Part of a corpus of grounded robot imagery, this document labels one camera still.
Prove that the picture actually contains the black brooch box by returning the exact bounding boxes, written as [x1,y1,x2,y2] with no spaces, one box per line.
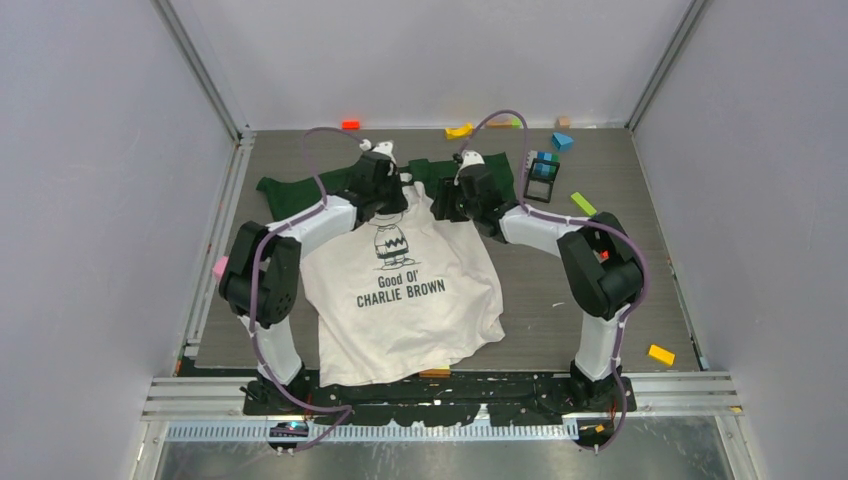
[523,173,558,203]

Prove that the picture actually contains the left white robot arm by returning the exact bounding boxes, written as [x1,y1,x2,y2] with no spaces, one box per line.
[213,140,407,414]

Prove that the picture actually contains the yellow arch block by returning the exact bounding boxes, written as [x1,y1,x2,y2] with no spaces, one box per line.
[444,123,475,140]

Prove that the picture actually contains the white and green t-shirt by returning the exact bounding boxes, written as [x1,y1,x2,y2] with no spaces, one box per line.
[277,159,505,386]

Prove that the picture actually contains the orange yellow block stack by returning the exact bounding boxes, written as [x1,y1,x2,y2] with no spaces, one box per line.
[418,368,451,379]

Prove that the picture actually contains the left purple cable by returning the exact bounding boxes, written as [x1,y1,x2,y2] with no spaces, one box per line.
[246,127,372,454]

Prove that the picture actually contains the light blue wedge block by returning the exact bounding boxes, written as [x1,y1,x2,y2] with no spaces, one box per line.
[551,132,574,152]

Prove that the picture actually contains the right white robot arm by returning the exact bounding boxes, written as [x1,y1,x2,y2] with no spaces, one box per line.
[431,150,648,412]

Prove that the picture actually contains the yellow brick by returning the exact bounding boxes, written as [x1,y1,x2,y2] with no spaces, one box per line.
[647,344,676,367]

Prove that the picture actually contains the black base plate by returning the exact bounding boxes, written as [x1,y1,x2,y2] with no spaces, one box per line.
[240,370,637,427]

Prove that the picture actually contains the brown and green block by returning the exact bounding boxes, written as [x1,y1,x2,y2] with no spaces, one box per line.
[485,117,522,129]

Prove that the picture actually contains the lime green brick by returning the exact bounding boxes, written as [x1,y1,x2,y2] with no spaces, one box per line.
[570,192,598,217]

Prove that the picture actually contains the pink block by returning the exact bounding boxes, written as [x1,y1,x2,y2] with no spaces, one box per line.
[212,256,229,282]

